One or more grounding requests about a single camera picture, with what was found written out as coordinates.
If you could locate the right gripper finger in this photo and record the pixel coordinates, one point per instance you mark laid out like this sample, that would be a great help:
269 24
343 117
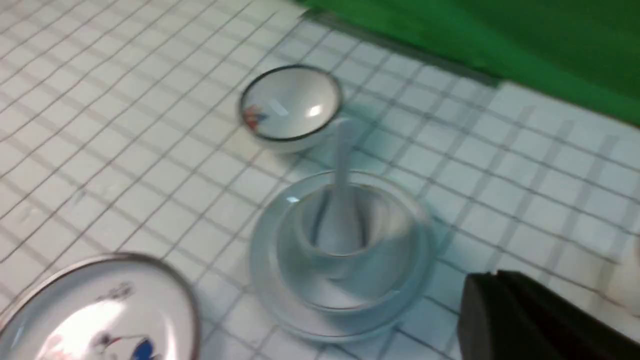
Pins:
508 315

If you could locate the pale blue saucer plate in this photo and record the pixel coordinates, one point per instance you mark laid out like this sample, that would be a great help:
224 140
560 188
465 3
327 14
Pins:
322 326

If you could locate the green backdrop cloth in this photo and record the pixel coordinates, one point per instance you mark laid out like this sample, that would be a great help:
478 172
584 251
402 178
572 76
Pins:
586 52

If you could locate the white spoon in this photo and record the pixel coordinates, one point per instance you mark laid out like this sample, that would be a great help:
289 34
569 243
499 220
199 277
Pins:
339 231

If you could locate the pale blue shallow bowl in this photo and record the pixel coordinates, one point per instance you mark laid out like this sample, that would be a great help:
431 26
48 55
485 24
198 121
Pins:
376 283

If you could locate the white bowl black rim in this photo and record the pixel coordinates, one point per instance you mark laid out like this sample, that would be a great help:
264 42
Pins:
291 108

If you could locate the white cup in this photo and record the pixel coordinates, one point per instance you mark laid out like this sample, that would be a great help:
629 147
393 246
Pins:
374 212

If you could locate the white grid tablecloth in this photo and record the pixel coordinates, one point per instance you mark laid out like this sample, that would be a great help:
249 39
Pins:
119 133

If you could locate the illustrated plate black rim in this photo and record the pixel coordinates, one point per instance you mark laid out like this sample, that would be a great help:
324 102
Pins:
117 306

